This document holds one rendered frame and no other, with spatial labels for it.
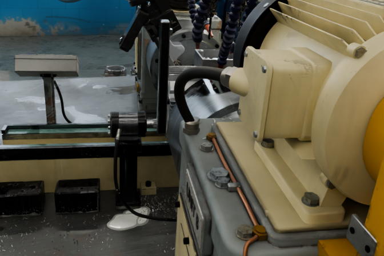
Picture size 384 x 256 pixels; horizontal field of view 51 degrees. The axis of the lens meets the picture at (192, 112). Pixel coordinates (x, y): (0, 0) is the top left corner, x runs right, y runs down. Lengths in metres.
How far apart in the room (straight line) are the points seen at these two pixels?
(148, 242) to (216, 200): 0.51
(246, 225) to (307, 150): 0.09
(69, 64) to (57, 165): 0.32
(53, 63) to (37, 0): 5.27
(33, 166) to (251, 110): 0.77
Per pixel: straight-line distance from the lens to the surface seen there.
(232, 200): 0.43
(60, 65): 1.23
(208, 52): 1.08
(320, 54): 0.38
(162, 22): 0.85
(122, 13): 6.61
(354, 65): 0.32
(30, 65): 1.24
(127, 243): 0.92
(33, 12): 6.51
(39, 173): 1.07
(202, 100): 0.73
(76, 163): 1.05
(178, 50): 1.06
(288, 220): 0.39
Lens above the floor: 1.40
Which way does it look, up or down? 22 degrees down
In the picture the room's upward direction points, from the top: 4 degrees clockwise
